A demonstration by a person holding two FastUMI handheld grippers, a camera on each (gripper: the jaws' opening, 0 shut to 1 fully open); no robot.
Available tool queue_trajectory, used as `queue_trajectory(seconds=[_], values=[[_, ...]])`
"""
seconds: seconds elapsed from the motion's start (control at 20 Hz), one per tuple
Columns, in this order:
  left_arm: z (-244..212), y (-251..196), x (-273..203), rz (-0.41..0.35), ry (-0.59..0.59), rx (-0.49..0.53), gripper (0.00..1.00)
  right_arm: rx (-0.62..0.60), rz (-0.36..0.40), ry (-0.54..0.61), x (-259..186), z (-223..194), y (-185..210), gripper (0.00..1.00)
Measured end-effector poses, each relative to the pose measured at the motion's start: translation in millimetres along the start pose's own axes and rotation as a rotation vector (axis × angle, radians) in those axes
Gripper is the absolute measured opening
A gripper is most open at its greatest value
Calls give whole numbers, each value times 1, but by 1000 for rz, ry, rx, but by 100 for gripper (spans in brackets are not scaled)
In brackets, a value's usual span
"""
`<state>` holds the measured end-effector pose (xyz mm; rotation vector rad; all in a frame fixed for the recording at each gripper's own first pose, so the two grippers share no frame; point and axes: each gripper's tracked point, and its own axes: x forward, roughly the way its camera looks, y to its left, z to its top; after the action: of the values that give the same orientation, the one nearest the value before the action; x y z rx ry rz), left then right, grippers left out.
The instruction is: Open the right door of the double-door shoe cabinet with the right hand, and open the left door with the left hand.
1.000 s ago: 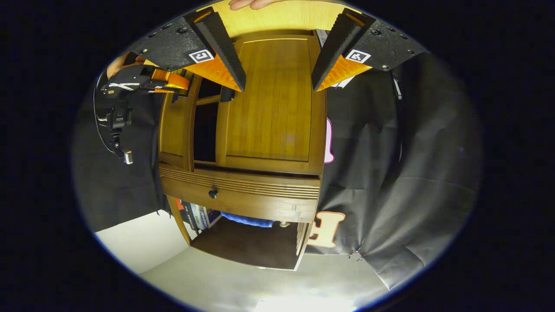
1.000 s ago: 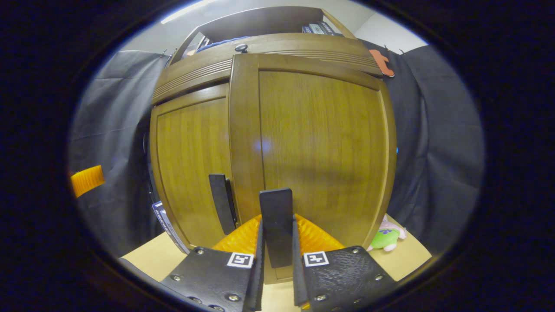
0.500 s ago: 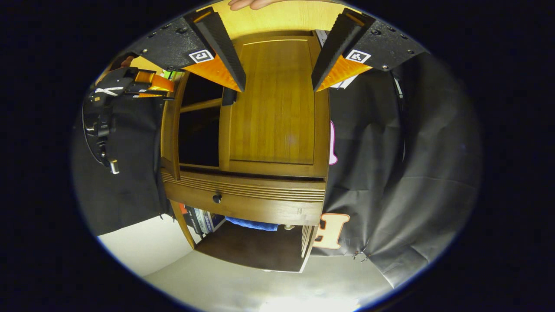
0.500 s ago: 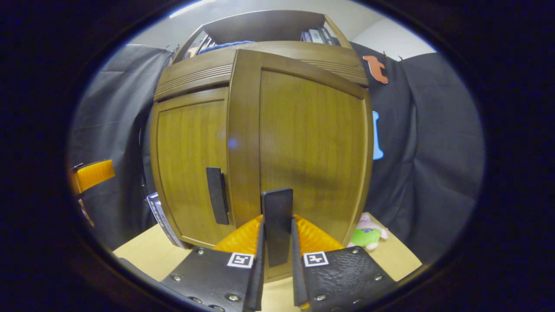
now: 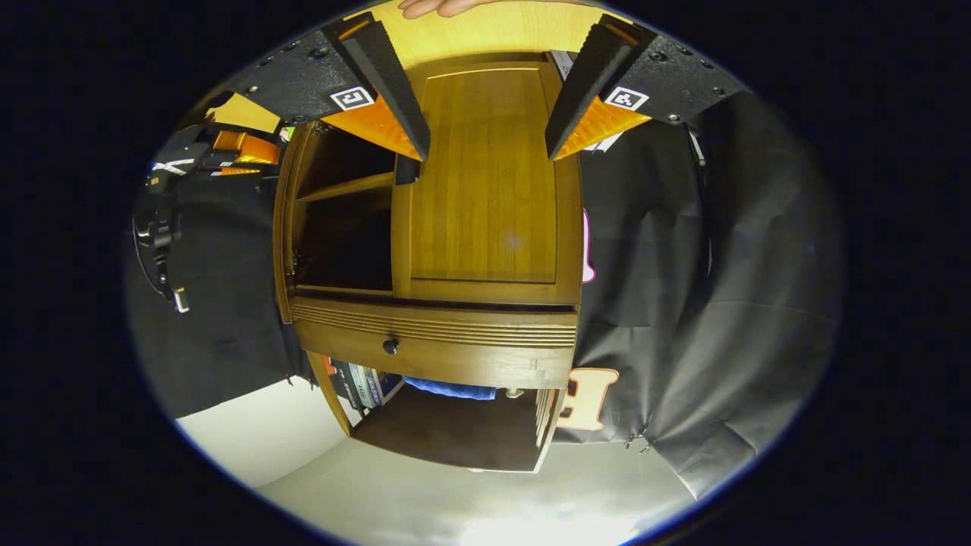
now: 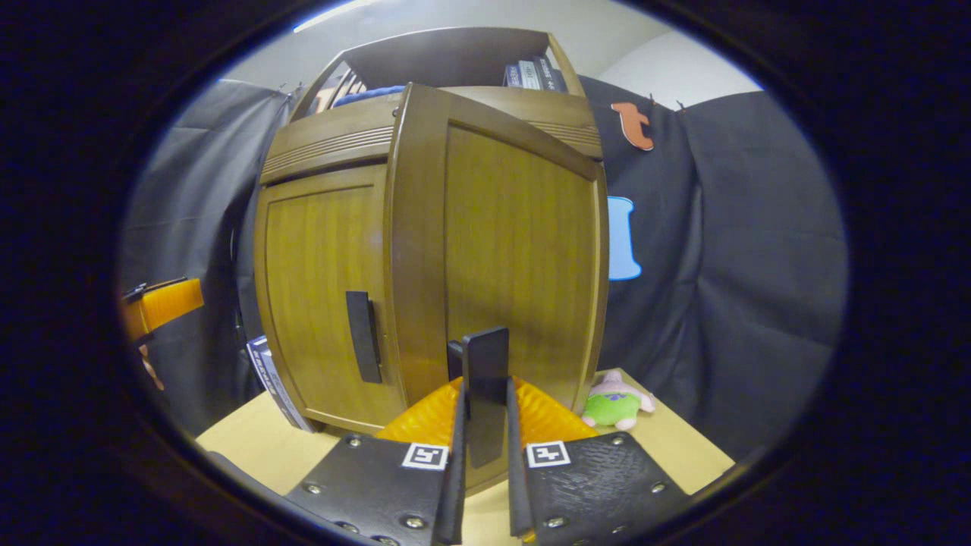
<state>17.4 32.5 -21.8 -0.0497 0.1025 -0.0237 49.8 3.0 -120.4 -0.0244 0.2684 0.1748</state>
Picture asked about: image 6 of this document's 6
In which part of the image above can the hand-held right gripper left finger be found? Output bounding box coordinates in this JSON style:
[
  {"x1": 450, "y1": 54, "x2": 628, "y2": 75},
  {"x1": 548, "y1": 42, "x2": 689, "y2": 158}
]
[{"x1": 284, "y1": 377, "x2": 469, "y2": 546}]

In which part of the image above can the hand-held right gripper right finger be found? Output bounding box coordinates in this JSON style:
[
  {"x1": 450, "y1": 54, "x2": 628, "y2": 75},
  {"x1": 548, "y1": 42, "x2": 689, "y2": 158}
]
[{"x1": 504, "y1": 377, "x2": 695, "y2": 545}]

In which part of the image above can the wooden shoe cabinet door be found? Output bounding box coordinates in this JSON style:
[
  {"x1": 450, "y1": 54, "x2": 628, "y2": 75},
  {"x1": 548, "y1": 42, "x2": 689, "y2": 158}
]
[
  {"x1": 254, "y1": 163, "x2": 407, "y2": 433},
  {"x1": 383, "y1": 82, "x2": 610, "y2": 494}
]

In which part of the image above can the wooden double-door shoe cabinet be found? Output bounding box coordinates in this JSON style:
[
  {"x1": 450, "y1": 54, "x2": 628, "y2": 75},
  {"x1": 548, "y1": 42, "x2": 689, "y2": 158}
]
[{"x1": 254, "y1": 27, "x2": 610, "y2": 497}]

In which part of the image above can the green and pink plush toy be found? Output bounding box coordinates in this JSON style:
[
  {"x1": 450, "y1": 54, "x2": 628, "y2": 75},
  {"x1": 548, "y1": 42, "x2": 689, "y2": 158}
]
[{"x1": 582, "y1": 369, "x2": 657, "y2": 431}]

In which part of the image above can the dark blue book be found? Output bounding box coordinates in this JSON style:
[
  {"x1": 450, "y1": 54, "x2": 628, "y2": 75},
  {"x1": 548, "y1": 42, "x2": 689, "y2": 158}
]
[{"x1": 245, "y1": 336, "x2": 310, "y2": 433}]

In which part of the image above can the pale blue book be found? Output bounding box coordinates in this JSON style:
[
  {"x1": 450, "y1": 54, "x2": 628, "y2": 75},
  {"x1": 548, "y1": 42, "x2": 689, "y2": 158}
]
[{"x1": 258, "y1": 341, "x2": 316, "y2": 433}]

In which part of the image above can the blue folded cloth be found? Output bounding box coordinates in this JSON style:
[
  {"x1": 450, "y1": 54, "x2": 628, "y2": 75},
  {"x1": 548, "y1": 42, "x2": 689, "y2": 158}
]
[{"x1": 332, "y1": 85, "x2": 407, "y2": 107}]

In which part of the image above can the black backdrop cloth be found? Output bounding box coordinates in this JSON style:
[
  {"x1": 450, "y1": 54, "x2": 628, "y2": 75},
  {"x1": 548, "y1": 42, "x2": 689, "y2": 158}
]
[{"x1": 118, "y1": 76, "x2": 849, "y2": 463}]

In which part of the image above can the black book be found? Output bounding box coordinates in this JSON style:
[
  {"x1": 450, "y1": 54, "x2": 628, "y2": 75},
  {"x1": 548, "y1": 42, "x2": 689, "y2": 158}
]
[{"x1": 537, "y1": 55, "x2": 568, "y2": 93}]

